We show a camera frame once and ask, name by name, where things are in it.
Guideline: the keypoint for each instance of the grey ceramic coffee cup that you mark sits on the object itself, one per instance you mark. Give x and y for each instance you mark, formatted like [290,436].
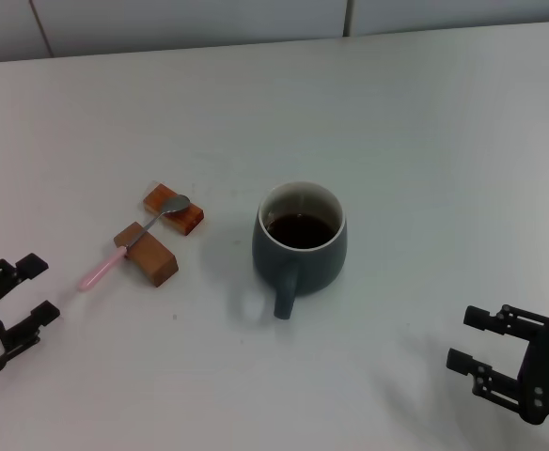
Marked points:
[265,253]

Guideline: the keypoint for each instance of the orange wooden block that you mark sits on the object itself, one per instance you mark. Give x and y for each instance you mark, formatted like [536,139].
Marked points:
[188,222]

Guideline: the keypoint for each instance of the brown wooden block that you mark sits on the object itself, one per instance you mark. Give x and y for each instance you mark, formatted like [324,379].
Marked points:
[154,260]

